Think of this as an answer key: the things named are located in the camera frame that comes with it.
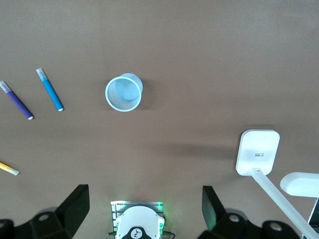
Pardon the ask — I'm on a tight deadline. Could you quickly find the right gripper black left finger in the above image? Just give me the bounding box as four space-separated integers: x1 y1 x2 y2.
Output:
0 184 90 239

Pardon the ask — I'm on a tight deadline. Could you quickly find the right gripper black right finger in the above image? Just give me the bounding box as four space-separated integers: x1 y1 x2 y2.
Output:
196 185 304 239

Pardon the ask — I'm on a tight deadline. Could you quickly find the blue marker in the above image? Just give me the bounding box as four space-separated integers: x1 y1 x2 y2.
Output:
35 68 64 112

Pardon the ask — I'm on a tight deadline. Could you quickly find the yellow marker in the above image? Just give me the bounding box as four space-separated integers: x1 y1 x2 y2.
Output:
0 161 20 176

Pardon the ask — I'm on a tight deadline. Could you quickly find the purple marker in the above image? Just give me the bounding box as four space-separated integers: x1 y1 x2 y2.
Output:
0 80 34 120

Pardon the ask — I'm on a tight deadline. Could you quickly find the translucent blue plastic cup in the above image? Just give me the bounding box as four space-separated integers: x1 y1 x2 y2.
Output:
104 73 144 112

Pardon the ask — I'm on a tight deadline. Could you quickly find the brown table cover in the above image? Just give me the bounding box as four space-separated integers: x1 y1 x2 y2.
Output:
0 0 319 239

